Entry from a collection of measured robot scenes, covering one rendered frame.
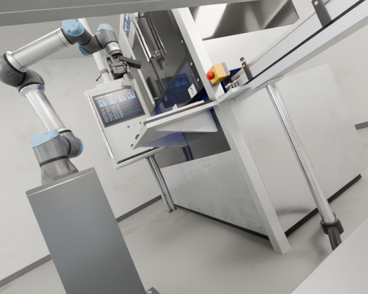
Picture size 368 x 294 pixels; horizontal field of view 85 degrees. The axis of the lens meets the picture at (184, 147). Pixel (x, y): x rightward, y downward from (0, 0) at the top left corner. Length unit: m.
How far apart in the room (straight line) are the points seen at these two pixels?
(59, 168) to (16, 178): 2.79
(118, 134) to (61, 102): 2.25
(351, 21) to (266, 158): 0.68
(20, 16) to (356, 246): 0.35
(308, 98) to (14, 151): 3.71
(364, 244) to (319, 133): 1.31
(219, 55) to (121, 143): 1.17
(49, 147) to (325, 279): 0.98
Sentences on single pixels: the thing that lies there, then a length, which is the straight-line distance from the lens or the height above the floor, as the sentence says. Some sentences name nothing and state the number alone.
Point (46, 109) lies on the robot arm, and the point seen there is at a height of 1.16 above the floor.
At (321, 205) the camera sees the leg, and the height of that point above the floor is 0.23.
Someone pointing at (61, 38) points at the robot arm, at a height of 1.37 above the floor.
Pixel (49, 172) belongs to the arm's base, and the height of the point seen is 0.84.
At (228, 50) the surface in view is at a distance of 1.28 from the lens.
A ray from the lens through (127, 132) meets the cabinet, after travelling 1.95.
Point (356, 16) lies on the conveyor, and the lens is 0.81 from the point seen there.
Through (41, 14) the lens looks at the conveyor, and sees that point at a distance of 0.22.
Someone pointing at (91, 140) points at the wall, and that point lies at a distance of 3.87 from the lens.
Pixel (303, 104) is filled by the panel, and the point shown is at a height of 0.67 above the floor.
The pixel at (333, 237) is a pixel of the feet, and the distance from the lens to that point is 1.11.
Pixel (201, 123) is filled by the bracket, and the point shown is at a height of 0.80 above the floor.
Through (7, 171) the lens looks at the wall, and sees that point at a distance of 3.81.
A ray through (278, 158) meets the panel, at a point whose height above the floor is 0.45.
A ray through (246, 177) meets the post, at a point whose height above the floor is 0.44.
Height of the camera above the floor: 0.70
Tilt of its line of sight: 1 degrees up
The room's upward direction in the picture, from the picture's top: 23 degrees counter-clockwise
